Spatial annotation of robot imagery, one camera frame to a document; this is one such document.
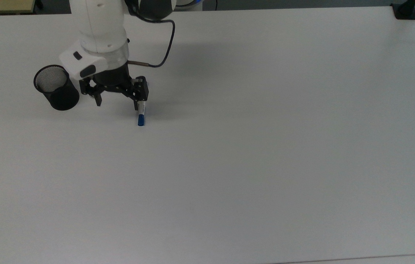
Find yellow wooden table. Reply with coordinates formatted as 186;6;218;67
0;0;36;15

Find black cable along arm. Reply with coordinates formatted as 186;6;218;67
124;0;176;69

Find black mesh pen cup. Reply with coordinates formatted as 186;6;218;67
33;65;80;111

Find black pole with table clamp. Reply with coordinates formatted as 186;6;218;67
391;0;415;20

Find white marker with blue cap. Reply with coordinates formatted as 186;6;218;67
137;101;146;127

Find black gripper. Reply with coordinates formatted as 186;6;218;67
79;63;150;111

